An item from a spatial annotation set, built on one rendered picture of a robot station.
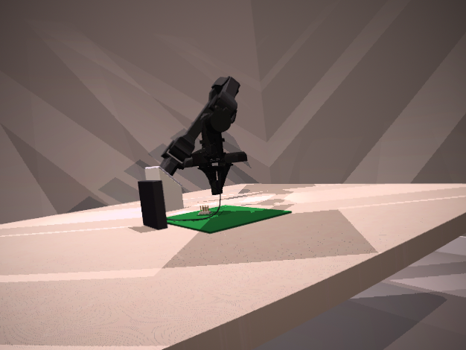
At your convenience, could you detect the green circuit board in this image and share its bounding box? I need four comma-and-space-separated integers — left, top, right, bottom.
166, 205, 293, 234

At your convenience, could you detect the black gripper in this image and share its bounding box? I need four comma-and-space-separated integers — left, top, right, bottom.
184, 135, 247, 190

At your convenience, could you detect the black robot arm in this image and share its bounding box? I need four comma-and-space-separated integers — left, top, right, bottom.
160, 76, 240, 176

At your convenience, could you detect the black cable with plug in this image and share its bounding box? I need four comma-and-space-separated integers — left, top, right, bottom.
173, 179, 223, 221

